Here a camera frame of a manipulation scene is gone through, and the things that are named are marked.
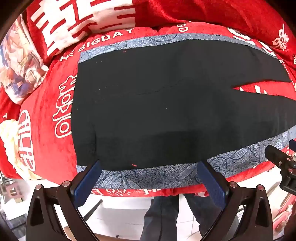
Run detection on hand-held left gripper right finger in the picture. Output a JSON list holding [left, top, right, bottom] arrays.
[[197, 159, 275, 241]]

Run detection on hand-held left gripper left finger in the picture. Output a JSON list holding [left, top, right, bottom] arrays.
[[25, 159, 103, 241]]

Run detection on black metal rod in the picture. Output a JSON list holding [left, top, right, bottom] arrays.
[[83, 199, 103, 222]]

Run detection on black and grey trousers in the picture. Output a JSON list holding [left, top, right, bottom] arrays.
[[77, 33, 296, 190]]

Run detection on red printed sofa blanket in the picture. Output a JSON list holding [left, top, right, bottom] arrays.
[[0, 22, 296, 198]]

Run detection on person's legs in jeans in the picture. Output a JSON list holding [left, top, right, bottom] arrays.
[[139, 193, 233, 241]]

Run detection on cream plush cushion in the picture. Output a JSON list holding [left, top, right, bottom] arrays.
[[0, 119, 42, 181]]

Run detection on printed picture pillow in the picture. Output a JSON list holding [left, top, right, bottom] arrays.
[[0, 13, 49, 105]]

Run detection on red white-print backrest cover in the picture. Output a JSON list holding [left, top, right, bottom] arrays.
[[25, 0, 296, 68]]

